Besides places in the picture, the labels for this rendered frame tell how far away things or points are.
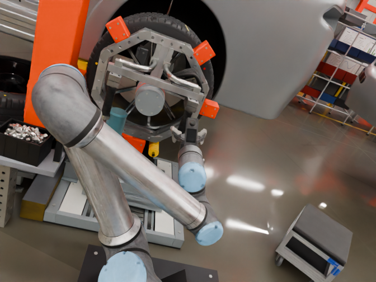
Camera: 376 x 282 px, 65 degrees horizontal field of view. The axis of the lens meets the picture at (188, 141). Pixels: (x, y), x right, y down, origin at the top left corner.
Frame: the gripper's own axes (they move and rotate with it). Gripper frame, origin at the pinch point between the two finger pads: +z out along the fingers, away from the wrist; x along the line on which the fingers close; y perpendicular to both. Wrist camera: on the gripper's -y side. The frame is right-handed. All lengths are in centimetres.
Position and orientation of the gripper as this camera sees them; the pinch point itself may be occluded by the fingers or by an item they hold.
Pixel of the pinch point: (188, 126)
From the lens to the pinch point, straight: 128.0
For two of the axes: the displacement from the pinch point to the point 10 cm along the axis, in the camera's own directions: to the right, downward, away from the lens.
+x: 9.9, 0.7, 0.8
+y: -1.0, 8.8, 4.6
